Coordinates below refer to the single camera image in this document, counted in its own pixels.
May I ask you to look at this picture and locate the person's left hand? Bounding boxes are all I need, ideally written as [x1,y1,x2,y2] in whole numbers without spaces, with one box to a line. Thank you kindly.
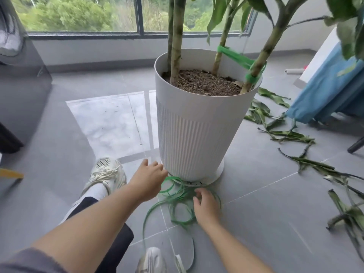
[127,159,169,203]

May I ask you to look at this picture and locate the person's right hand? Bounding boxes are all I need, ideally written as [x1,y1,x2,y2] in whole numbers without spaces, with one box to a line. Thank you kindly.
[193,187,222,229]

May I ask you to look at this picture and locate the green plastic string coil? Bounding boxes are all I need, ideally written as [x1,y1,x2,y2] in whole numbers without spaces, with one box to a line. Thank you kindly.
[142,176,222,248]

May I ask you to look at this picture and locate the person's left forearm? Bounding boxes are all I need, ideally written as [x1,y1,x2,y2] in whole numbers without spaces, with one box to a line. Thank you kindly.
[31,183,144,273]

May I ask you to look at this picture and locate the person's right forearm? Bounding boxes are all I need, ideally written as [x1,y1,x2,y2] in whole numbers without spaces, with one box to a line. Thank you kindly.
[196,222,275,273]

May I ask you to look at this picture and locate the white round pot saucer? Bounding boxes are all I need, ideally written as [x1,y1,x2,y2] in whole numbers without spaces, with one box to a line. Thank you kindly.
[168,158,224,186]

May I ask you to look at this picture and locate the white sneaker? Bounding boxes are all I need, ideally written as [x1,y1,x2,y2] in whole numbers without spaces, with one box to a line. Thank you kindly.
[136,247,169,273]
[80,157,127,196]

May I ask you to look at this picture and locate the white sock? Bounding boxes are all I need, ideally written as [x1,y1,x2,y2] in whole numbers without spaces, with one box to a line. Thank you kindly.
[81,181,111,202]

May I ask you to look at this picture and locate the white ribbed plant pot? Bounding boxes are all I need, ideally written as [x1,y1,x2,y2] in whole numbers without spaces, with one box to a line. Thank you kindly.
[154,48,262,182]

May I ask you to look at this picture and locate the black trousers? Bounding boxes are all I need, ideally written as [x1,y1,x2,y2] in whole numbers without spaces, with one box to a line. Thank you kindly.
[61,197,134,273]

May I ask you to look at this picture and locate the brown potting soil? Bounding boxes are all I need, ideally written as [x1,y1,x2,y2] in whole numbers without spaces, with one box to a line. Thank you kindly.
[162,69,245,97]

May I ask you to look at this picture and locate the scattered fallen green leaves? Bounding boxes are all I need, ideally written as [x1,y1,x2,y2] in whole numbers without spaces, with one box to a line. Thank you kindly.
[244,87,364,262]

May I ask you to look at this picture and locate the green potted plant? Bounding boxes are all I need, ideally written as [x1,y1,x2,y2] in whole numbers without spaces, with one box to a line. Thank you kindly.
[166,0,364,95]

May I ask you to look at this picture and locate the yellow flat object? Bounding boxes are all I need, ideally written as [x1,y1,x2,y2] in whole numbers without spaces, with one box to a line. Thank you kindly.
[0,168,25,180]

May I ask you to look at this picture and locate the dark grey washing machine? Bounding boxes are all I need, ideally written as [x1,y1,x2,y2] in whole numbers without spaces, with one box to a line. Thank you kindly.
[0,0,53,154]

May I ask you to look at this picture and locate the grey sleeve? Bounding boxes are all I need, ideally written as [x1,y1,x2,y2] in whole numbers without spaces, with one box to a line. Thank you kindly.
[0,247,69,273]

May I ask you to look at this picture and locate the black furniture leg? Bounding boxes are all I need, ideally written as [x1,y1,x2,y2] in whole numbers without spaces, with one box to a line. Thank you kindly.
[347,136,364,154]

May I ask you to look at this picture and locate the blue cloth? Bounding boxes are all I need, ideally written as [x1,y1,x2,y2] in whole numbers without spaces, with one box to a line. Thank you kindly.
[286,42,364,124]

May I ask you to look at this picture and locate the white board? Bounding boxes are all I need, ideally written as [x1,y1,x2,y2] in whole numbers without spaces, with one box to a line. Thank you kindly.
[299,27,342,83]

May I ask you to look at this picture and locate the green plastic strap tie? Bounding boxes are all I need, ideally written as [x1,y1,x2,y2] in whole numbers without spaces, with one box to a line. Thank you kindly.
[217,45,267,84]

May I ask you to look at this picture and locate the dark window frame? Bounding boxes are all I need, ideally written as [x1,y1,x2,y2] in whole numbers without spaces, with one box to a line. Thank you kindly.
[17,0,258,41]

